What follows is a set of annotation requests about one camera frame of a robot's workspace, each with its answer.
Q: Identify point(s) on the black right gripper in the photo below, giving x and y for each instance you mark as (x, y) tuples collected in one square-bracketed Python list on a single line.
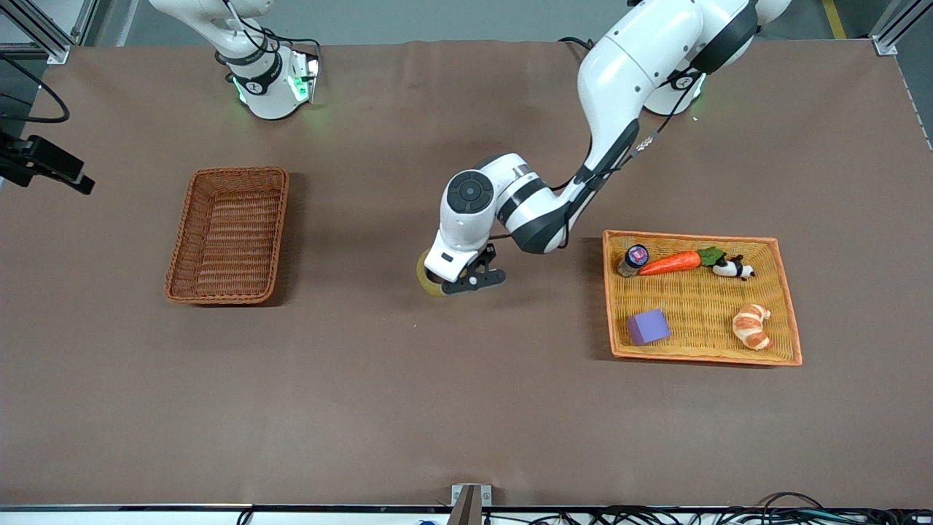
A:
[(35, 160)]

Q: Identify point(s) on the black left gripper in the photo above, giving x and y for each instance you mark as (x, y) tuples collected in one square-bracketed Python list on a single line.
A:
[(434, 276)]

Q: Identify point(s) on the yellow tape roll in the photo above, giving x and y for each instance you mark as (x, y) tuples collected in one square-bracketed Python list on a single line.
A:
[(424, 284)]

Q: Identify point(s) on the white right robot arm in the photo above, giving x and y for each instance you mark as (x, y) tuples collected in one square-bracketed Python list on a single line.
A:
[(262, 87)]

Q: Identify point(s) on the small brown wicker basket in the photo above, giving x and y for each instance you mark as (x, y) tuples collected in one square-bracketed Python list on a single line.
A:
[(229, 237)]

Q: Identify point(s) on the large orange wicker basket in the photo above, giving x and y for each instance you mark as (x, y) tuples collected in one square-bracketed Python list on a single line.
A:
[(700, 321)]

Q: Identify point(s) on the brown table cover mat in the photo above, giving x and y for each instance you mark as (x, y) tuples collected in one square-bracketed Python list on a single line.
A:
[(437, 408)]

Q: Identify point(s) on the purple cube block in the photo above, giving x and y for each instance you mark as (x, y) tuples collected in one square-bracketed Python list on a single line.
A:
[(647, 327)]

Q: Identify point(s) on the orange toy carrot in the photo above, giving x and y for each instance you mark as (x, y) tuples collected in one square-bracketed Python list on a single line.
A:
[(670, 262)]

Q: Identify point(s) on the black and white panda toy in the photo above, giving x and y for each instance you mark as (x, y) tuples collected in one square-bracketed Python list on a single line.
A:
[(732, 269)]

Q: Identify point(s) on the toy croissant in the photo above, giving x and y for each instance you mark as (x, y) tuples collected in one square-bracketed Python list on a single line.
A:
[(751, 328)]

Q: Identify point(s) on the aluminium frame post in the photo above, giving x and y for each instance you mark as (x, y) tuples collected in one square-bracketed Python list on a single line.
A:
[(893, 29), (44, 29)]

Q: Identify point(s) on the metal table edge bracket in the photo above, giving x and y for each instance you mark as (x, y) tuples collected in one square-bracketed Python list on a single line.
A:
[(470, 499)]

